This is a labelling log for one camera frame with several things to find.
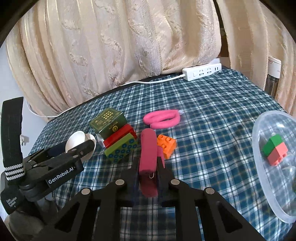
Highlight white ceramic cup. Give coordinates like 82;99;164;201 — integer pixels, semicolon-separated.
65;131;96;163

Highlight white medicine box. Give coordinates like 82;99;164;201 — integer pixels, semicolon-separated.
96;133;105;148

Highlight dark green tea box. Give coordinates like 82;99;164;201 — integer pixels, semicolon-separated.
89;108;127;140

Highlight green brick blue dots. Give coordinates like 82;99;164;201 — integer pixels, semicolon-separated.
104;133;138;163

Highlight red toy brick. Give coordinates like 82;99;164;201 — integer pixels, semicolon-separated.
103;124;137;148

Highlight pink foam roller straight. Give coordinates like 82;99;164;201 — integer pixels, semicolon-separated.
138;128;165;198

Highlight pink and green block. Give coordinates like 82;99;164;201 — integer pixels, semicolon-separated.
262;134;288;166

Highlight orange toy brick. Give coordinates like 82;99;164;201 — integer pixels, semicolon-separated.
157;135;177;160

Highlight clear plastic bowl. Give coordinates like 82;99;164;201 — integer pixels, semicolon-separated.
252;110;295;223

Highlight cream patterned curtain left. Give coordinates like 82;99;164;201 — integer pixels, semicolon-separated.
6;1;221;116

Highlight blue plaid tablecloth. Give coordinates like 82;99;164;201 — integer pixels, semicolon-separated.
32;69;291;240

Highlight white power strip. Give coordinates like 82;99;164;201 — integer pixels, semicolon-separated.
182;63;222;81

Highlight white tower heater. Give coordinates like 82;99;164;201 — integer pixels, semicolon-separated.
264;56;281;98

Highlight cream curtain right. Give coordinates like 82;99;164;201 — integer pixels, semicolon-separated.
217;1;295;116

